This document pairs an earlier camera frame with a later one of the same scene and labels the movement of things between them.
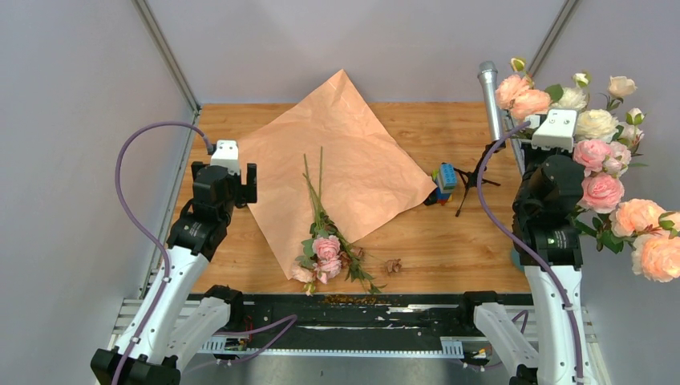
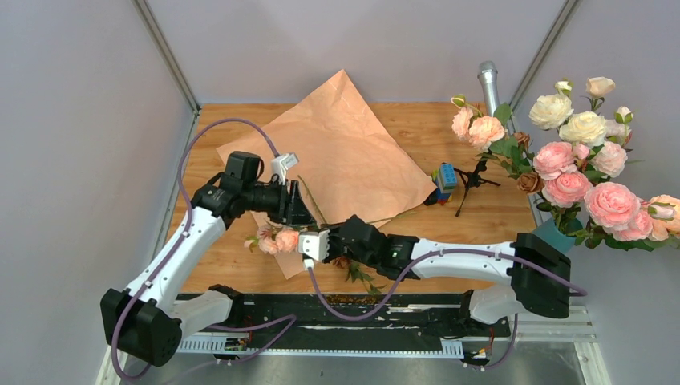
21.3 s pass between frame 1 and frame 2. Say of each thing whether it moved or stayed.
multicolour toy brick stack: stayed
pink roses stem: moved
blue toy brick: stayed
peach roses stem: moved
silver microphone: stayed
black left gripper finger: moved
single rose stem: moved
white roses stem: moved
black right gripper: moved
